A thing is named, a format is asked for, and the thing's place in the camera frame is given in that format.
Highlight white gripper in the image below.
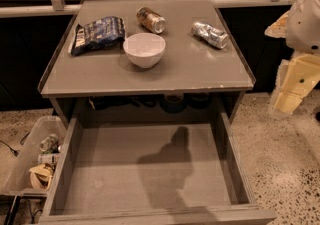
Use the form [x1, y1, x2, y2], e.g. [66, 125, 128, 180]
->
[264, 0, 320, 118]

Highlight silver blue redbull can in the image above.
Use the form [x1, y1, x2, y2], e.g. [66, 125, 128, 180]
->
[191, 21, 229, 49]

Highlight grey cabinet with table top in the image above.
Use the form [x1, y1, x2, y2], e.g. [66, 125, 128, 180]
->
[39, 0, 254, 122]

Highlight gold brown soda can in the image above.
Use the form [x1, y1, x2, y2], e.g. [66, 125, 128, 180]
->
[136, 7, 166, 34]

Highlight open grey top drawer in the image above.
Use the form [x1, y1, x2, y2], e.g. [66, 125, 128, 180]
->
[39, 98, 276, 225]

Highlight green can in bin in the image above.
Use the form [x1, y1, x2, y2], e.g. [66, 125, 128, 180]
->
[39, 134, 59, 153]

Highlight white can in bin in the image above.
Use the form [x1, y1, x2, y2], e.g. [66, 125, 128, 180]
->
[38, 153, 59, 165]

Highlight white ceramic bowl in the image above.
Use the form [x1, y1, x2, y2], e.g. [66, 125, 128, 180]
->
[123, 33, 166, 68]

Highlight blue chip bag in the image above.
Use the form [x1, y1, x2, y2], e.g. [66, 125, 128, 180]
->
[69, 16, 126, 57]

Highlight yellow crumpled wrapper in bin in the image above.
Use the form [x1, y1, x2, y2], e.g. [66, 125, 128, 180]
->
[29, 163, 54, 190]

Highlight clear plastic bin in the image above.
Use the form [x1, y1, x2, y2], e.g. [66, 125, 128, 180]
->
[1, 116, 66, 197]

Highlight black cable on floor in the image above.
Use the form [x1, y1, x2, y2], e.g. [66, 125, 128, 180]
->
[0, 130, 31, 158]

